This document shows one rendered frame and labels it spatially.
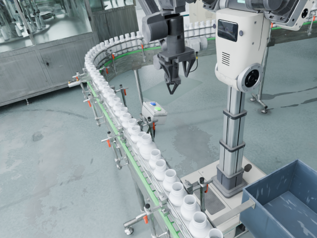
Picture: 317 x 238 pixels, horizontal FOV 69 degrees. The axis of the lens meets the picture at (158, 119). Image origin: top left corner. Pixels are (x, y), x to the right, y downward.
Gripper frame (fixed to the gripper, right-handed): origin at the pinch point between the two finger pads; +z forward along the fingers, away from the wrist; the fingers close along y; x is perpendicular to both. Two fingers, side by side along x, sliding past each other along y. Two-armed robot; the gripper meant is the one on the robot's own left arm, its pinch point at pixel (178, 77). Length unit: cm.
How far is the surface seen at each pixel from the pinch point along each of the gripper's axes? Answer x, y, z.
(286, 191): -22, 44, 66
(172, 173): -16.2, -13.2, 25.4
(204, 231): -37.2, -14.8, 27.2
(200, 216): -33.9, -13.9, 25.4
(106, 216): 67, -43, 140
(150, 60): 156, 50, 52
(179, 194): -25.0, -15.4, 25.0
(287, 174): -22, 40, 52
